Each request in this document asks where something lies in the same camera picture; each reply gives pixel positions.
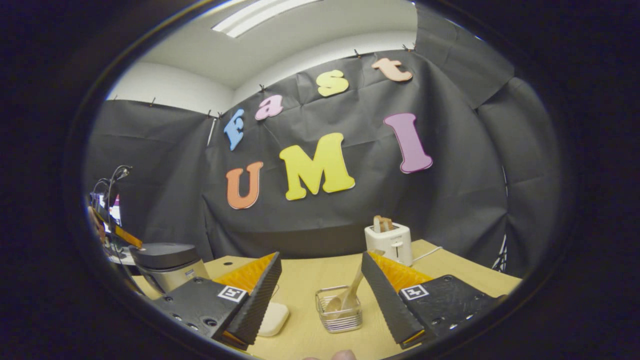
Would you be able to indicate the silver black rice cooker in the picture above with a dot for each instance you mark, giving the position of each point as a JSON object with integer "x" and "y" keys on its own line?
{"x": 167, "y": 270}

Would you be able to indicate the long ceiling light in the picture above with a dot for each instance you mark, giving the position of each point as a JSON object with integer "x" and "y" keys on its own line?
{"x": 260, "y": 15}

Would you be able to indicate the clear tray of rice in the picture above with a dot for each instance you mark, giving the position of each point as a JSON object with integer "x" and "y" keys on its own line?
{"x": 272, "y": 320}

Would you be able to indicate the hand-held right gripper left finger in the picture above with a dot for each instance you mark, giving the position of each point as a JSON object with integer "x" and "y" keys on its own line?
{"x": 260, "y": 300}

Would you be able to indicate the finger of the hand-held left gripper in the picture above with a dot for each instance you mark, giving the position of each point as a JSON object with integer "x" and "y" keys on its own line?
{"x": 127, "y": 236}

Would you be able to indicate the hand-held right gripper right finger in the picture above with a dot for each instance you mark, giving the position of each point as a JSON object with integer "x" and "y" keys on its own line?
{"x": 385, "y": 300}

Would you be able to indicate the white toaster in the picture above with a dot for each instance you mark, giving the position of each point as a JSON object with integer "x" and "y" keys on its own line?
{"x": 390, "y": 242}

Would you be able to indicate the wooden spoon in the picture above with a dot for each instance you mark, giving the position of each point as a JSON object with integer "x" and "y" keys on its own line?
{"x": 352, "y": 292}

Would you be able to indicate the toasted bread slice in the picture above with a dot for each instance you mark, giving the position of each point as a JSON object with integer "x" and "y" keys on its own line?
{"x": 382, "y": 223}

